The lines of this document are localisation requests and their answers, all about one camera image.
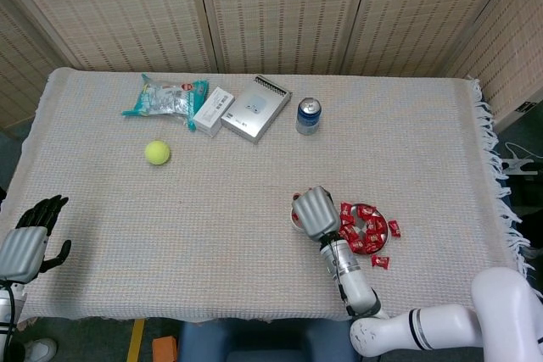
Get beige woven tablecloth with fringe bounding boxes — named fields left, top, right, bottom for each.
left=0, top=66, right=535, bottom=325

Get round steel plate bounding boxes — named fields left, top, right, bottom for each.
left=338, top=202, right=390, bottom=256

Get white paper cup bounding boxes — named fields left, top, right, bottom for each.
left=289, top=204, right=307, bottom=234

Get blue chair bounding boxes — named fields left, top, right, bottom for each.
left=177, top=319, right=357, bottom=362

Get grey boxed spiral notebook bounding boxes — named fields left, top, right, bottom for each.
left=220, top=75, right=293, bottom=145

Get blue drink can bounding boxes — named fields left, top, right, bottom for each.
left=295, top=97, right=322, bottom=136

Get teal clear plastic snack bag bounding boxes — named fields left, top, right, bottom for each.
left=121, top=73, right=210, bottom=132

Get orange block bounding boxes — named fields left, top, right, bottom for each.
left=151, top=335, right=178, bottom=362

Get white shoe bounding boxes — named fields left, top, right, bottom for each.
left=23, top=338, right=59, bottom=362

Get yellow tennis ball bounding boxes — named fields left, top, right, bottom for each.
left=144, top=140, right=171, bottom=166

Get small white carton box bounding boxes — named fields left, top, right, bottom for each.
left=193, top=86, right=236, bottom=138

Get woven folding screen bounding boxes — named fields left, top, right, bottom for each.
left=0, top=0, right=543, bottom=132

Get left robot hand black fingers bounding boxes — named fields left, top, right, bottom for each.
left=0, top=194, right=72, bottom=286

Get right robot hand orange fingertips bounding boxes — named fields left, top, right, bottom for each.
left=290, top=186, right=340, bottom=244

